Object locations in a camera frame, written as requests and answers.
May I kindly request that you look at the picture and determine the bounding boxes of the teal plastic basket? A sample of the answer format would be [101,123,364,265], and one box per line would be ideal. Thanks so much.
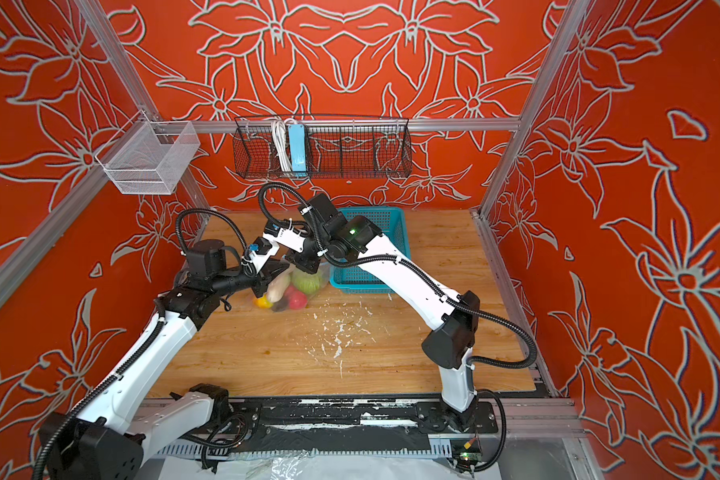
[328,206,410,295]

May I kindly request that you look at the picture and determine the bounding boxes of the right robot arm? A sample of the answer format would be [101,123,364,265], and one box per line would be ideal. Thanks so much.
[257,182,538,414]

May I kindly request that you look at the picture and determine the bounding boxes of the small circuit board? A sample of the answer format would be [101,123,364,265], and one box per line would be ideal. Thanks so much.
[454,448,487,475]

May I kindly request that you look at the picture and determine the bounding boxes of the red fruit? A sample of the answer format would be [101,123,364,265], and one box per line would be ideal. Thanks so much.
[285,287,308,310]

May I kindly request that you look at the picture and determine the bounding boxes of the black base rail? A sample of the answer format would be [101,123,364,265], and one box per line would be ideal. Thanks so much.
[212,394,499,457]

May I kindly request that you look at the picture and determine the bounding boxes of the clear zip top bag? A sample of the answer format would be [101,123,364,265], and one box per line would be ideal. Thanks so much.
[253,262,330,313]

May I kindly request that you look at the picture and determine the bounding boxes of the orange yellow mango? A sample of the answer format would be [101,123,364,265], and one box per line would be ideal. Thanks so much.
[254,296,273,309]

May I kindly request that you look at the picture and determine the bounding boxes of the black wire wall basket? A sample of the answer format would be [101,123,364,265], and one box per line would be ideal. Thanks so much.
[232,115,413,180]

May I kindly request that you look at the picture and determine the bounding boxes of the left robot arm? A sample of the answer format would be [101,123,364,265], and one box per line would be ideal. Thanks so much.
[32,220,290,479]

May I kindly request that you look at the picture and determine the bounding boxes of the white cable bundle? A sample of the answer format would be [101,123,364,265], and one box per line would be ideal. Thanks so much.
[271,119,292,175]

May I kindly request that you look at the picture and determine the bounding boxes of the white wire mesh basket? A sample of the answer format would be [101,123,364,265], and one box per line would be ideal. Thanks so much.
[98,121,200,195]

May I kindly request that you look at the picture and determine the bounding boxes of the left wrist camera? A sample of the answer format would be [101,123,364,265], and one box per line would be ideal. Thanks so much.
[241,235,279,275]

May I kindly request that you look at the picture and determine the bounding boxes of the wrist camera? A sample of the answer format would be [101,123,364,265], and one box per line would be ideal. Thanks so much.
[241,235,279,275]
[263,221,307,253]

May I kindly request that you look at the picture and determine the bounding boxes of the light blue box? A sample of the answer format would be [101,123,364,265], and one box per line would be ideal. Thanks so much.
[288,123,307,176]

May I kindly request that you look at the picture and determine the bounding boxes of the green cabbage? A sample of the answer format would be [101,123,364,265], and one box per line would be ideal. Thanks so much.
[291,268,329,296]

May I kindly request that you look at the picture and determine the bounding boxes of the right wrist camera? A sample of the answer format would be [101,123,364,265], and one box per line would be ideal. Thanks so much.
[263,221,307,253]

